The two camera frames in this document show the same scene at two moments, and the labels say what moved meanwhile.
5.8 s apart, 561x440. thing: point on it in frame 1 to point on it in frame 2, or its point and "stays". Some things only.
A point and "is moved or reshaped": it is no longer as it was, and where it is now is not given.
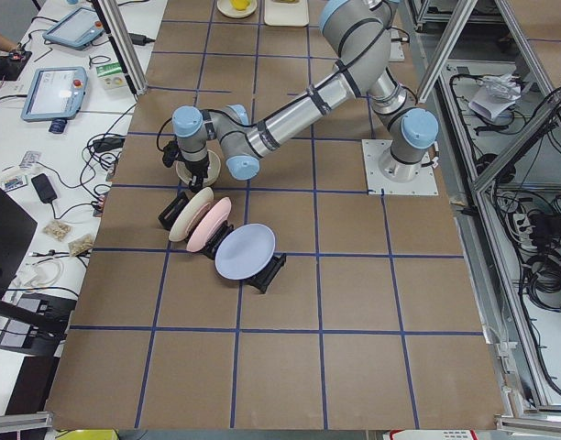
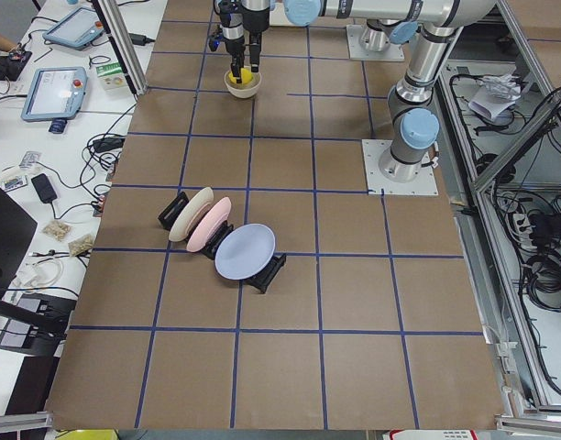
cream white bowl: x=214 y=167 to x=242 y=90
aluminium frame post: x=122 y=42 stays
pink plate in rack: x=209 y=224 stays
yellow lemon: x=241 y=5 is moved or reshaped
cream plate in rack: x=192 y=210 stays
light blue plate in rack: x=245 y=251 stays
